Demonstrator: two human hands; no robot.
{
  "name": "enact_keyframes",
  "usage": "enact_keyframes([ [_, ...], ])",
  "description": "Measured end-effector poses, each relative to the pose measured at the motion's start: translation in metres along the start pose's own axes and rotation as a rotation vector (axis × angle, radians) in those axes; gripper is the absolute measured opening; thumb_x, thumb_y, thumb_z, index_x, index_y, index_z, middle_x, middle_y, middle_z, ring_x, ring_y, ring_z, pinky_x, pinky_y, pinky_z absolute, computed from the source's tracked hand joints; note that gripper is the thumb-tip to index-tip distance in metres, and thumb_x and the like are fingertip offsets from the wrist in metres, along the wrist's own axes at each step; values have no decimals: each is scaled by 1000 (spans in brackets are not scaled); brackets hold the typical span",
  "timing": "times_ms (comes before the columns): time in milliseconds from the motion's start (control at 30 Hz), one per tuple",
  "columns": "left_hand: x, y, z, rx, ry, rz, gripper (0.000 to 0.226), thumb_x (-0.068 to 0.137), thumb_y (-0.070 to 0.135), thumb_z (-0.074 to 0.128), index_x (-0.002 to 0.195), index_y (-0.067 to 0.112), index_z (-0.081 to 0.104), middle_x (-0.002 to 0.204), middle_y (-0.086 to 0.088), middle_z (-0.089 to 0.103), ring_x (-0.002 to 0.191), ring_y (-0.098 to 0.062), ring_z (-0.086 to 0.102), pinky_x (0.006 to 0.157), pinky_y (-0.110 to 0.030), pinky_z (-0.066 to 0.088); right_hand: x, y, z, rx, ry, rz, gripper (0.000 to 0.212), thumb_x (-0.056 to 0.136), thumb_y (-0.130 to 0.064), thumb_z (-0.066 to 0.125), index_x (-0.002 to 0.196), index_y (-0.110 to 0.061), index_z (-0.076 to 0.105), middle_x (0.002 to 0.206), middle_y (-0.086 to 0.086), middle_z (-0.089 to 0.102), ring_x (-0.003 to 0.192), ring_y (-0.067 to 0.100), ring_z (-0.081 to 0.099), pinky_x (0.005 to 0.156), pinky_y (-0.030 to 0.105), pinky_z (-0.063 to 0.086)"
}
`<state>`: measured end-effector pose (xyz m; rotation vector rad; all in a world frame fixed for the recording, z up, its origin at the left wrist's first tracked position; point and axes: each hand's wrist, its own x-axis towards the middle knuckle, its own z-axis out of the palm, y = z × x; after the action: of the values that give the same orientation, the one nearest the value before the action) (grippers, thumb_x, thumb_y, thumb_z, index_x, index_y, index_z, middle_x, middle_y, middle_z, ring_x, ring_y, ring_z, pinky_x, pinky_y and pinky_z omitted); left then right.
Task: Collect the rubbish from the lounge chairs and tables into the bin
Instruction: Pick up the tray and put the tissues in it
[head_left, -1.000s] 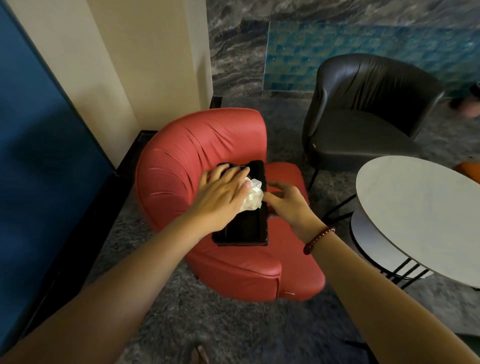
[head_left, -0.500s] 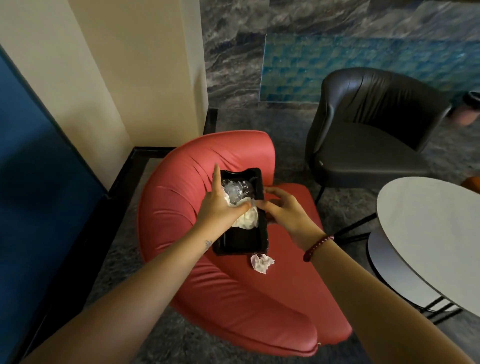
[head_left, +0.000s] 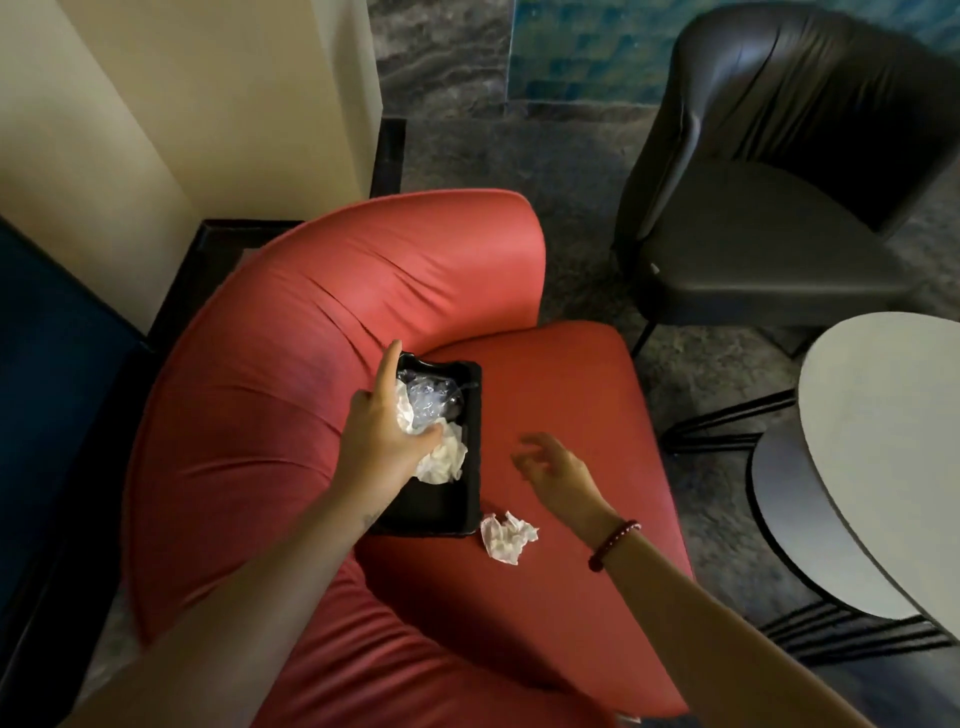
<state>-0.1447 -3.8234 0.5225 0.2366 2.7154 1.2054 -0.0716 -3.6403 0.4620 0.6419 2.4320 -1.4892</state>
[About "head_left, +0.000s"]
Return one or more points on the small black tray box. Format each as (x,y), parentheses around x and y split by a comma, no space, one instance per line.
(435,510)

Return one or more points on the person's right hand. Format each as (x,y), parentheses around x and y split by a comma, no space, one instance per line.
(566,487)

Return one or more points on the person's left hand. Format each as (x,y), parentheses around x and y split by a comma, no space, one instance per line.
(375,457)

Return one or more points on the clear plastic wrap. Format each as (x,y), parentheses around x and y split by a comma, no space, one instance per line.
(435,394)

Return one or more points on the white round table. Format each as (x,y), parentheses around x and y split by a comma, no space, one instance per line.
(885,420)

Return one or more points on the person's right forearm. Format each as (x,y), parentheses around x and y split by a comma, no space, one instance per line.
(720,652)

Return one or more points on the black leather armchair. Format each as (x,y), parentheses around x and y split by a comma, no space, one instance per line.
(765,225)

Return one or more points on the red armchair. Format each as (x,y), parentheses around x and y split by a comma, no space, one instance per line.
(262,375)

